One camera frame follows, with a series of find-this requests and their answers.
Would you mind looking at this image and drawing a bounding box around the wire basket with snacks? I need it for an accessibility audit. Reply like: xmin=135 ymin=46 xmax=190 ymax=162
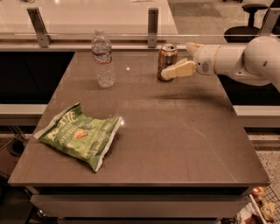
xmin=235 ymin=186 xmax=280 ymax=224

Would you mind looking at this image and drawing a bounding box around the clear plastic water bottle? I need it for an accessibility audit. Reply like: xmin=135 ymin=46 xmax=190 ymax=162
xmin=91 ymin=29 xmax=115 ymax=88

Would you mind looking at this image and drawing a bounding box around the black office chair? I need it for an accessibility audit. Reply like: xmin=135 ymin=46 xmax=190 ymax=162
xmin=224 ymin=0 xmax=280 ymax=43

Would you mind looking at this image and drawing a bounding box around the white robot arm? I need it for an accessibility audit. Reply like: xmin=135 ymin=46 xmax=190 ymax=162
xmin=161 ymin=36 xmax=280 ymax=92

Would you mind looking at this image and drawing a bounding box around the metal glass bracket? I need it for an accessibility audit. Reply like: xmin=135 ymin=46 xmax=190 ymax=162
xmin=26 ymin=7 xmax=52 ymax=48
xmin=147 ymin=8 xmax=159 ymax=48
xmin=258 ymin=8 xmax=280 ymax=36

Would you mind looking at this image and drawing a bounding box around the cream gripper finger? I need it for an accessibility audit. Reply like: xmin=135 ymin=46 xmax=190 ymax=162
xmin=186 ymin=42 xmax=202 ymax=56
xmin=161 ymin=59 xmax=196 ymax=80

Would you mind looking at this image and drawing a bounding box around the orange soda can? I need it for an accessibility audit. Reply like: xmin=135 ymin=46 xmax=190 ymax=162
xmin=157 ymin=44 xmax=178 ymax=81

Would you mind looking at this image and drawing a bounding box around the green potato chip bag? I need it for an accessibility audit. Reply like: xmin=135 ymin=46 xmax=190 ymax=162
xmin=34 ymin=103 xmax=123 ymax=172

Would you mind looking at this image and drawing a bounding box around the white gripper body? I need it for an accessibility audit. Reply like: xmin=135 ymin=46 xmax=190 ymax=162
xmin=193 ymin=45 xmax=221 ymax=75

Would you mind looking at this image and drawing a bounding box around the grey table drawer front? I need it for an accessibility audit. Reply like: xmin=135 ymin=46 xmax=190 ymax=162
xmin=31 ymin=195 xmax=249 ymax=218

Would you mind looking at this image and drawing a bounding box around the middle metal glass bracket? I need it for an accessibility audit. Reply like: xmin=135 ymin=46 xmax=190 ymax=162
xmin=147 ymin=8 xmax=159 ymax=48

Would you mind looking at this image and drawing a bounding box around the left metal glass bracket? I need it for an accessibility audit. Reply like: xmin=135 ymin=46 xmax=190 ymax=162
xmin=26 ymin=7 xmax=52 ymax=48

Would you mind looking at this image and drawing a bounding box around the right metal glass bracket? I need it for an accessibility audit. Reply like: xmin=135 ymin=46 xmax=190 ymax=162
xmin=258 ymin=8 xmax=280 ymax=36

